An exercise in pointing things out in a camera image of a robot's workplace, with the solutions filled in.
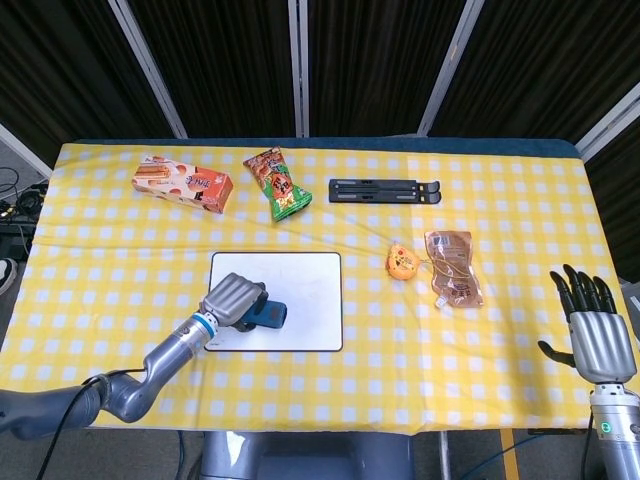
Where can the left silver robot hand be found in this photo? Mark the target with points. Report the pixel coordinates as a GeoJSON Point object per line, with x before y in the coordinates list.
{"type": "Point", "coordinates": [235, 300]}

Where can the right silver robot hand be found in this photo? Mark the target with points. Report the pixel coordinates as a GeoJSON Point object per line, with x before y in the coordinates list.
{"type": "Point", "coordinates": [592, 325]}

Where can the blue handheld object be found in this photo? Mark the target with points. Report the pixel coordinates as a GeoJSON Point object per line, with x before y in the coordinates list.
{"type": "Point", "coordinates": [270, 316]}

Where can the grey robot base column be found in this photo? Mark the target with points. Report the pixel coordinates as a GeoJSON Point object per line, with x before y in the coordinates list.
{"type": "Point", "coordinates": [300, 457]}

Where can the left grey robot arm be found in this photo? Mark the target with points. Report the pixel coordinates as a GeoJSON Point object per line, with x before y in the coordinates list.
{"type": "Point", "coordinates": [125, 370]}

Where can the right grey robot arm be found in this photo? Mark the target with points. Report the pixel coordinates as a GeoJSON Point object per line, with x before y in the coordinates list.
{"type": "Point", "coordinates": [615, 430]}

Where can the white rectangular tray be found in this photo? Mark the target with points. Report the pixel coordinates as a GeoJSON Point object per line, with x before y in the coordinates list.
{"type": "Point", "coordinates": [295, 300]}

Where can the yellow white checkered tablecloth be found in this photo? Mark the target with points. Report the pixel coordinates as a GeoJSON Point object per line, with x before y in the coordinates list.
{"type": "Point", "coordinates": [320, 250]}

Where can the green orange snack bag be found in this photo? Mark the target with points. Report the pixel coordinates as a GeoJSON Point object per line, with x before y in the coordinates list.
{"type": "Point", "coordinates": [276, 182]}

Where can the orange biscuit box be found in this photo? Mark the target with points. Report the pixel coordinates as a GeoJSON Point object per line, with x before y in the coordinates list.
{"type": "Point", "coordinates": [182, 182]}

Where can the brown spouted drink pouch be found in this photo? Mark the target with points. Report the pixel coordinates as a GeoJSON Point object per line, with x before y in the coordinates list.
{"type": "Point", "coordinates": [452, 270]}

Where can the small orange round packet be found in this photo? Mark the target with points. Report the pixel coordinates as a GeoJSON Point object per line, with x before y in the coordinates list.
{"type": "Point", "coordinates": [402, 262]}

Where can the black folding laptop stand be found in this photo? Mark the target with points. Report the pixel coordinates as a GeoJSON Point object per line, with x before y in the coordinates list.
{"type": "Point", "coordinates": [385, 191]}

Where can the black white shoe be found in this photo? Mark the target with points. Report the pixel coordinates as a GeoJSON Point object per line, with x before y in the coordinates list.
{"type": "Point", "coordinates": [6, 275]}

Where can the white partition frame post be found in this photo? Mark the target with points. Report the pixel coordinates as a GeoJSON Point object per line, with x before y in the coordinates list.
{"type": "Point", "coordinates": [298, 67]}
{"type": "Point", "coordinates": [607, 125]}
{"type": "Point", "coordinates": [447, 65]}
{"type": "Point", "coordinates": [147, 67]}
{"type": "Point", "coordinates": [22, 150]}

